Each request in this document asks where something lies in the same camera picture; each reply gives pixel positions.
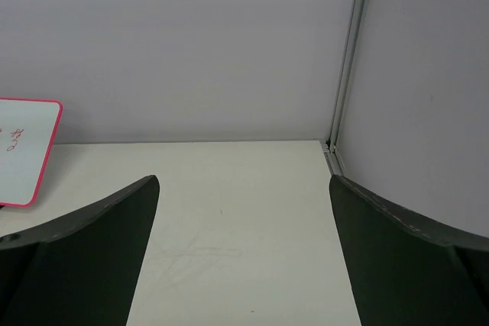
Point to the pink framed whiteboard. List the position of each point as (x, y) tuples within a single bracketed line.
[(28, 130)]

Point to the aluminium corner post right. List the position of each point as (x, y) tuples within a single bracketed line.
[(330, 144)]

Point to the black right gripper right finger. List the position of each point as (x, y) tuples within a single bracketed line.
[(405, 268)]

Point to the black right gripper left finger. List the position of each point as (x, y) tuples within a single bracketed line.
[(81, 268)]

